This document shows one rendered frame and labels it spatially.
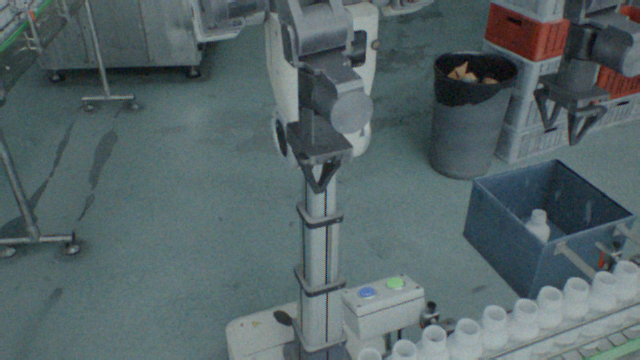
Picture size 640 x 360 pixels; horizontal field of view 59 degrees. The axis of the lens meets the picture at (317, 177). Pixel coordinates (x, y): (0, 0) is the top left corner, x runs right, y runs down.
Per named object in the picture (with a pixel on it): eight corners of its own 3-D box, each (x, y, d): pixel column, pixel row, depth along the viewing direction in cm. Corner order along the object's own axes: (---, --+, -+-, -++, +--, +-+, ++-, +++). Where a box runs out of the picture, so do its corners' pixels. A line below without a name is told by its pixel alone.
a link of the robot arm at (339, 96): (341, 3, 72) (277, 17, 70) (386, 31, 64) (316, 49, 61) (345, 87, 79) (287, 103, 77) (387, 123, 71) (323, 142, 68)
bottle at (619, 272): (591, 310, 118) (615, 251, 108) (621, 324, 115) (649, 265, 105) (583, 329, 114) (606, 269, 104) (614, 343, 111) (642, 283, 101)
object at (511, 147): (508, 166, 342) (516, 134, 329) (464, 135, 371) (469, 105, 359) (580, 142, 365) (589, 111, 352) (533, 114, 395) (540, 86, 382)
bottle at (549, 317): (530, 337, 112) (550, 277, 103) (554, 359, 108) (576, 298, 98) (508, 349, 110) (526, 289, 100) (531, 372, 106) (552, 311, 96)
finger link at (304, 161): (303, 207, 82) (302, 151, 77) (286, 181, 88) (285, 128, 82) (346, 196, 84) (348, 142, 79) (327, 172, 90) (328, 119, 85)
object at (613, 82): (592, 105, 359) (602, 73, 346) (546, 80, 389) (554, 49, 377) (659, 87, 380) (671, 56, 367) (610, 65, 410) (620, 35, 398)
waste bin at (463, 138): (447, 193, 319) (464, 90, 283) (407, 153, 354) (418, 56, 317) (513, 176, 333) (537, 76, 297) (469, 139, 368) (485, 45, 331)
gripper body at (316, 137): (310, 169, 76) (310, 120, 72) (285, 134, 84) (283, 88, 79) (354, 159, 78) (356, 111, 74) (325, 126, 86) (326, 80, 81)
